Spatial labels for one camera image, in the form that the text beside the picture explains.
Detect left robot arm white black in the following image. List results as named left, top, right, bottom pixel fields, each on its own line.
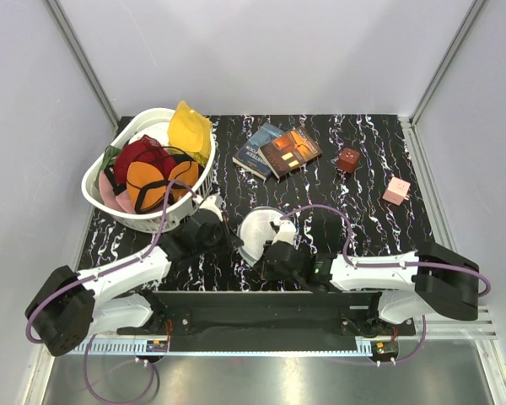
left=24, top=208, right=244, bottom=357

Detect white plastic laundry basket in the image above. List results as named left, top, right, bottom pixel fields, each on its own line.
left=81, top=108, right=217, bottom=234

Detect green garment strap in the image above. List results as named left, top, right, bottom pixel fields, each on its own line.
left=102, top=144, right=120, bottom=174

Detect dark red cube adapter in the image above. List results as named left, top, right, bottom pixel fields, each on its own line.
left=337, top=148, right=361, bottom=173

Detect yellow bra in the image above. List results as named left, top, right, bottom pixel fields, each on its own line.
left=168, top=100, right=212, bottom=159

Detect orange dark paperback book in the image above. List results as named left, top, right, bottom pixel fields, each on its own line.
left=258, top=127, right=322, bottom=179

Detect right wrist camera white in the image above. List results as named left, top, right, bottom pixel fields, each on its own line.
left=270, top=219, right=297, bottom=246

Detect dark red bra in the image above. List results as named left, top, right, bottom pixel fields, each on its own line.
left=112, top=140, right=174, bottom=186

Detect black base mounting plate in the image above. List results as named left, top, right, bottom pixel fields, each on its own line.
left=118, top=292, right=416, bottom=355

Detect orange black bra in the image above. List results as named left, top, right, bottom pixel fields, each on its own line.
left=126, top=154, right=204, bottom=214

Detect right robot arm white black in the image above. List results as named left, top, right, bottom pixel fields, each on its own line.
left=254, top=241, right=482, bottom=335

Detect blue paperback book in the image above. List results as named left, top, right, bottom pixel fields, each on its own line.
left=232, top=122, right=284, bottom=181

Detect pink cube adapter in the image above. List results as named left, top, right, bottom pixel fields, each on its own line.
left=382, top=177, right=411, bottom=206

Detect pink garment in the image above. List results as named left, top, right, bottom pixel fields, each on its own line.
left=98, top=171, right=136, bottom=214

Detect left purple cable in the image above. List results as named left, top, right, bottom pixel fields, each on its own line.
left=25, top=179, right=202, bottom=402

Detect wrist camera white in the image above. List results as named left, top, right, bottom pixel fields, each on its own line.
left=199, top=194, right=223, bottom=222
left=270, top=219, right=297, bottom=246

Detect white mesh laundry bag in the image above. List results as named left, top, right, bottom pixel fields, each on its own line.
left=238, top=207, right=283, bottom=267

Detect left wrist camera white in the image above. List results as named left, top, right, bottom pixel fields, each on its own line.
left=199, top=194, right=223, bottom=222

